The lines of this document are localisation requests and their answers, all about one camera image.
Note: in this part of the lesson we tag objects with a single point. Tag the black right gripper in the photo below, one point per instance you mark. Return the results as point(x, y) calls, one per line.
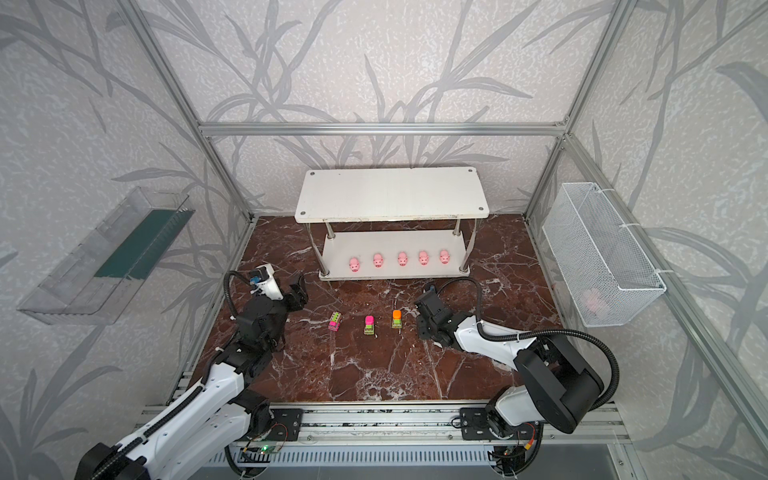
point(434, 312)

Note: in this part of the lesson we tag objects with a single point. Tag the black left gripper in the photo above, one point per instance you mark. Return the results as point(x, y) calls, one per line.
point(288, 297)

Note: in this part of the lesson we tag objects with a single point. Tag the green truck orange load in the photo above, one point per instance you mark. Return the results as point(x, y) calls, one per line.
point(396, 322)

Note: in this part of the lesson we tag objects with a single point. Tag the pink green toy truck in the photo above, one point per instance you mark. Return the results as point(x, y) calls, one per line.
point(334, 321)

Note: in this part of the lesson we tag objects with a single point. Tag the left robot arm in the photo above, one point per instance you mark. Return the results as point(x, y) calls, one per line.
point(220, 408)

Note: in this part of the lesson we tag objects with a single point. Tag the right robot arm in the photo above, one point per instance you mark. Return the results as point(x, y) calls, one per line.
point(565, 373)

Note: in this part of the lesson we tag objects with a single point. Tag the white two-tier shelf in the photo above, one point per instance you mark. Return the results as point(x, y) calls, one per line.
point(392, 195)

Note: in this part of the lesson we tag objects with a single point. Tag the pink toy in basket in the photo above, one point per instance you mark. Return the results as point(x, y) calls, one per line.
point(594, 302)

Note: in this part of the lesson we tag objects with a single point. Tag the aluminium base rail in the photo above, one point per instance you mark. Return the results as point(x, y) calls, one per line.
point(410, 433)

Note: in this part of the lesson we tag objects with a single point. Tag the clear plastic wall bin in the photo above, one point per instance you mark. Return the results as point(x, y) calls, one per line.
point(94, 284)

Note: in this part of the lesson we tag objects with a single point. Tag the white wire wall basket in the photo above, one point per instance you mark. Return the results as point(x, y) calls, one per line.
point(594, 247)

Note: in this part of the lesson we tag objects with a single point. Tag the aluminium frame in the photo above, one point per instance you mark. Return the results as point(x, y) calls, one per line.
point(735, 383)

